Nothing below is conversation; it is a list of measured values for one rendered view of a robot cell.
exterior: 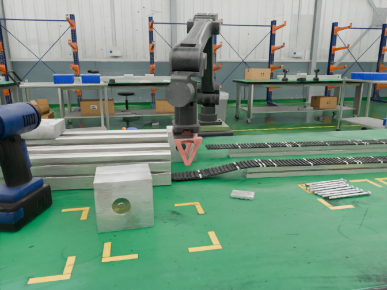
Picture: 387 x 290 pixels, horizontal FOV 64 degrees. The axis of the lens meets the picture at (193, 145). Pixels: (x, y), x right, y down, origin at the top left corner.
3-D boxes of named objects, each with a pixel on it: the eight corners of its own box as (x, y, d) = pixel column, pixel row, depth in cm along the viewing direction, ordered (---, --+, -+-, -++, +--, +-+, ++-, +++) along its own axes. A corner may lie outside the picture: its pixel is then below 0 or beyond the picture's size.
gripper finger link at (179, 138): (174, 168, 74) (173, 130, 72) (173, 159, 81) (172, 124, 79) (202, 167, 75) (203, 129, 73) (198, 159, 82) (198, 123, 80)
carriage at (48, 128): (67, 139, 99) (64, 118, 98) (56, 148, 89) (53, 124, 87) (14, 140, 98) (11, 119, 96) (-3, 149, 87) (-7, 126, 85)
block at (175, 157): (192, 151, 107) (192, 123, 105) (197, 161, 95) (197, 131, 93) (166, 151, 106) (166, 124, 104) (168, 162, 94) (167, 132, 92)
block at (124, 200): (148, 201, 68) (146, 159, 65) (154, 226, 57) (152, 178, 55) (101, 205, 65) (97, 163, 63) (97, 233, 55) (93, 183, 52)
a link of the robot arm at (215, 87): (222, 2, 110) (194, 2, 111) (219, 22, 101) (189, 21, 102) (220, 97, 144) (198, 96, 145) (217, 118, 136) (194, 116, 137)
